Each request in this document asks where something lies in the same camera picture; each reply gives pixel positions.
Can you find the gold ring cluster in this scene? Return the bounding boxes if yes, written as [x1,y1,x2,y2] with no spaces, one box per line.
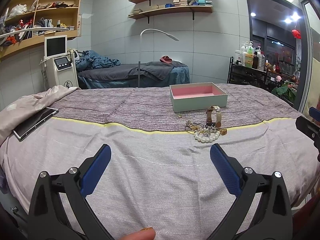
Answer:
[220,128,227,135]

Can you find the brown strap wristwatch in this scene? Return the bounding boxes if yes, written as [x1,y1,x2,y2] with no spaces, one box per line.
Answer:
[206,106,222,128]

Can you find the white pearl bracelet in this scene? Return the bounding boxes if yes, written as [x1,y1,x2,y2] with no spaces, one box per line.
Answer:
[194,128,221,144]

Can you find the gold chain jewelry pile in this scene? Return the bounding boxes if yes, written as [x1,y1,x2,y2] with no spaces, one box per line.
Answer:
[185,121,204,133]

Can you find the operator thumb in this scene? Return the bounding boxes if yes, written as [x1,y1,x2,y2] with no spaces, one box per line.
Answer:
[120,227,156,240]

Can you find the green potted plant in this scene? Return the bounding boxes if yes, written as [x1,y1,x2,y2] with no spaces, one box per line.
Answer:
[271,81,297,103]

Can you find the red hanging ornament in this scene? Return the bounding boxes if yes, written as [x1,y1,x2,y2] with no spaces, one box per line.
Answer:
[291,29,302,39]

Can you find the black trolley rack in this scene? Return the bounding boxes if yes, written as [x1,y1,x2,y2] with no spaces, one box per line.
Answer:
[227,57,282,92]

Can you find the green lotion bottle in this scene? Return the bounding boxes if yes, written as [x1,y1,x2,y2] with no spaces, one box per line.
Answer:
[245,43,253,68]

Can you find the black tablet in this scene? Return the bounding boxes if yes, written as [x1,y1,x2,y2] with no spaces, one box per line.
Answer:
[12,107,59,141]

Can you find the beige polka dot pillow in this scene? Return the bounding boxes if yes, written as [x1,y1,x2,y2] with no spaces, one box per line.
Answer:
[0,85,80,145]

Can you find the green box pink lining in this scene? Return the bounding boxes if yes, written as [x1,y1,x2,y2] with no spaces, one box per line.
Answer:
[170,82,228,113]

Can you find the white beauty machine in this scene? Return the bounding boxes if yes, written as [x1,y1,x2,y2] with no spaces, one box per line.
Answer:
[40,35,79,89]

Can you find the blue massage bed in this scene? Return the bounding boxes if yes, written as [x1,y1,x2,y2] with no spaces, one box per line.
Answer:
[78,61,190,89]

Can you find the dark grey blanket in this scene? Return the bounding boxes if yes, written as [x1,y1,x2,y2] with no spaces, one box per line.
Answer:
[128,61,189,80]

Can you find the red cloth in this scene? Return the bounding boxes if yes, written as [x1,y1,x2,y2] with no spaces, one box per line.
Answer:
[159,55,172,64]

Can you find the white arc floor lamp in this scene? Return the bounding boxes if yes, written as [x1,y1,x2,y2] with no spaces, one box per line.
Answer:
[137,28,180,88]

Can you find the crumpled blue bedding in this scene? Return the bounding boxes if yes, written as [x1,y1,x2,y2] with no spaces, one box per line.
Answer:
[75,50,121,72]

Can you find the wooden cubby shelf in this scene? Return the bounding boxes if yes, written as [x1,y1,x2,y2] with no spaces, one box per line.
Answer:
[1,0,81,59]

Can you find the lower wall shelf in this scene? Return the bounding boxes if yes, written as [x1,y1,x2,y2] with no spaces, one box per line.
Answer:
[128,5,213,23]

